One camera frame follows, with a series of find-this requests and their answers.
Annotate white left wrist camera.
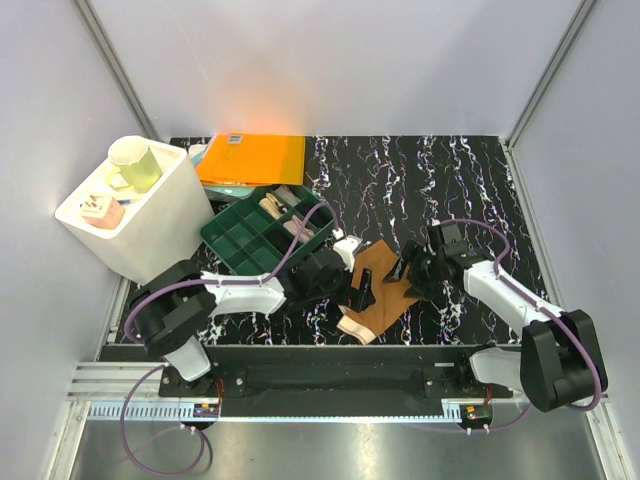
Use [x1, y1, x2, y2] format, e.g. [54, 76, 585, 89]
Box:
[332, 228, 362, 272]

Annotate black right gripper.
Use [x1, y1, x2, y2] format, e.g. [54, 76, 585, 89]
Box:
[381, 239, 444, 301]

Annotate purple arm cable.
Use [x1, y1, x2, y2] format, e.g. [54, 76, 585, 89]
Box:
[119, 202, 346, 475]
[449, 219, 604, 434]

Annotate white storage bin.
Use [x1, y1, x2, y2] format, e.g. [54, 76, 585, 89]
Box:
[55, 140, 214, 284]

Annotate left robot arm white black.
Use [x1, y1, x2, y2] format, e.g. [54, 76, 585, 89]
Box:
[126, 247, 376, 396]

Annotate aluminium front rail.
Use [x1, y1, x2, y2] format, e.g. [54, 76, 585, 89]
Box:
[67, 362, 612, 426]

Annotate brown boxer briefs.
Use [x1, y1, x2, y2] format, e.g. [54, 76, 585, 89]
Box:
[337, 240, 418, 344]

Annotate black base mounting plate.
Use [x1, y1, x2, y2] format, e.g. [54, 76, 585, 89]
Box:
[94, 343, 576, 419]

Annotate grey rolled sock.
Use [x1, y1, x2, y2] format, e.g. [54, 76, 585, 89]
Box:
[274, 185, 300, 207]

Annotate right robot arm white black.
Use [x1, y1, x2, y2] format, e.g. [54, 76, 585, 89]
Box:
[384, 219, 608, 412]

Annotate pink rolled sock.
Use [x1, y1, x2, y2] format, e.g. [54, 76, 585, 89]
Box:
[283, 215, 315, 243]

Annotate green divided organizer tray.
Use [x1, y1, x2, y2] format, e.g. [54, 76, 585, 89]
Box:
[200, 185, 334, 276]

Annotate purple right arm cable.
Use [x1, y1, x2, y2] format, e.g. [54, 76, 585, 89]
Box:
[449, 219, 604, 434]

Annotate pink box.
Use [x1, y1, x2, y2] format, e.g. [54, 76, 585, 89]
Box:
[80, 194, 125, 230]

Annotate beige rolled sock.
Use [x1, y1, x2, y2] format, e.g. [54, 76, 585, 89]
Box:
[259, 193, 289, 219]

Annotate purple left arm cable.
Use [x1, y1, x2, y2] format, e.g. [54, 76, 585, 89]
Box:
[119, 202, 346, 475]

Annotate orange and teal folders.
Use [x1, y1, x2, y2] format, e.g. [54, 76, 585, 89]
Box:
[187, 134, 306, 202]

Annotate yellow green cup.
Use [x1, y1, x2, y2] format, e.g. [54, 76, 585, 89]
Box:
[105, 135, 162, 193]

